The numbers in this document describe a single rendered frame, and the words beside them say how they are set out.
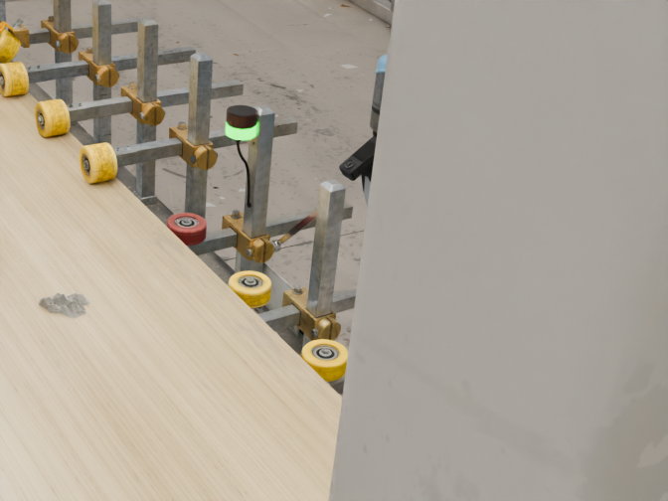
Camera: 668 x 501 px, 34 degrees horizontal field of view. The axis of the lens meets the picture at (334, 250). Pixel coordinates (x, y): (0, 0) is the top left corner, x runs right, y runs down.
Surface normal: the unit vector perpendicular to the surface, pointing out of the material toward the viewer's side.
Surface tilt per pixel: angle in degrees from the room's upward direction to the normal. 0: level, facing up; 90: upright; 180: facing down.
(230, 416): 0
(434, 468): 90
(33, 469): 0
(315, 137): 0
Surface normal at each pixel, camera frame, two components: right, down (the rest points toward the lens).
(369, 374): -0.82, 0.22
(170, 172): 0.10, -0.86
